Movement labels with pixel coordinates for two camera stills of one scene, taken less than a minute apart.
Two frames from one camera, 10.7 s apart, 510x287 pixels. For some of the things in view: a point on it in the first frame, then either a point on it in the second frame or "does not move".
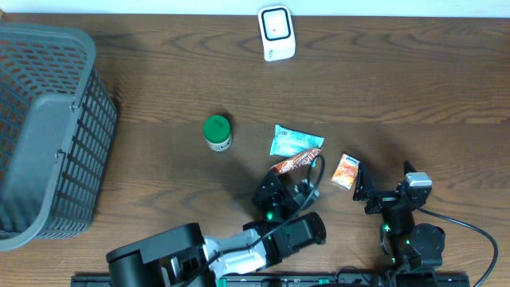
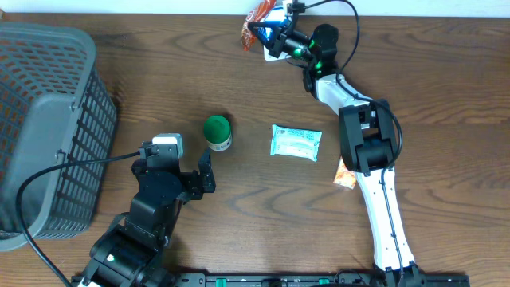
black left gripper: x=282 y=201 to x=194 y=182
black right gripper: x=364 y=192 to x=278 y=43
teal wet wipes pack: x=288 y=143 does not move
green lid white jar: x=217 y=132 does not move
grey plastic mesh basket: x=57 y=125 does not move
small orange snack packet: x=346 y=172 does not move
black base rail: x=271 y=280 does not move
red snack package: x=294 y=162 to x=257 y=14
